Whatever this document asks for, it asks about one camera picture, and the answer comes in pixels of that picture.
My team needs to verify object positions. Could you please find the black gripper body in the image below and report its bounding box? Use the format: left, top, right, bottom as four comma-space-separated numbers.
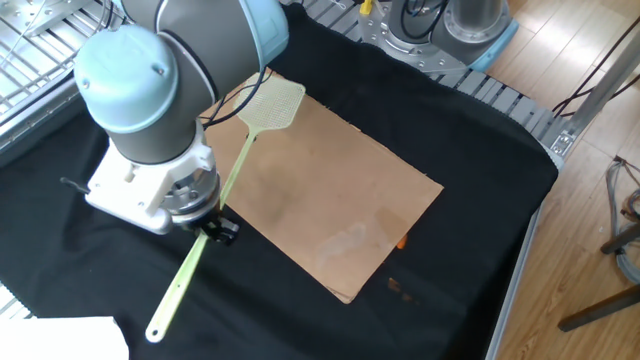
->
183, 208, 227, 234

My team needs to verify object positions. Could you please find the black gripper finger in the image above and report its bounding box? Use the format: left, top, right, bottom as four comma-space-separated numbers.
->
205, 217, 240, 246

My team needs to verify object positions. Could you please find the light green plastic flyswatter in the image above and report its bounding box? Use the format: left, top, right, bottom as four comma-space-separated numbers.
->
144, 72, 307, 344

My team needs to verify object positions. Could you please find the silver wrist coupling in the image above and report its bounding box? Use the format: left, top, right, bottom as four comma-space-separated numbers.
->
163, 167, 222, 225

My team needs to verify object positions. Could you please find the brown cardboard sheet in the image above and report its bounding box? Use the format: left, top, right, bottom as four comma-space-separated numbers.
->
199, 69, 445, 305

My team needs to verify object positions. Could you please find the white paper sheet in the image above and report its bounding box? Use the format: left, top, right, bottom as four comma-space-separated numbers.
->
0, 315, 130, 360

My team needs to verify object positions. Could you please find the black table cloth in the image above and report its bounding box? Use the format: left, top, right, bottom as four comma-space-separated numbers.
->
0, 2, 560, 360

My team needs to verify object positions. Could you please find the dark wooden stool leg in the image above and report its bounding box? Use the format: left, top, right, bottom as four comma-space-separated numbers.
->
557, 283, 640, 334
599, 222, 640, 256

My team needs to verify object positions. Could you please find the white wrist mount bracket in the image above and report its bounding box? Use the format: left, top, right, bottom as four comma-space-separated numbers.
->
83, 119, 221, 236

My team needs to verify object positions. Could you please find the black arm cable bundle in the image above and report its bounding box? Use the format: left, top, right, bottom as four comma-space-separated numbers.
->
198, 67, 274, 132

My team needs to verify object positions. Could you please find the silver metal wire rack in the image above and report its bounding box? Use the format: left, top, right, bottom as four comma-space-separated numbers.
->
0, 0, 124, 151

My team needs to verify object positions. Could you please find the white corner bracket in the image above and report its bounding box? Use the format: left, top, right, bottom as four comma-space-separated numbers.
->
548, 130, 577, 157

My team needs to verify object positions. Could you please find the grey floor cable bundle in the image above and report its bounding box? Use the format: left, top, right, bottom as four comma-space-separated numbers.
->
604, 157, 640, 286

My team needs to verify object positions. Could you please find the silver aluminium post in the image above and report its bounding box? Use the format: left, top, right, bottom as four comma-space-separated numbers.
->
548, 43, 640, 157

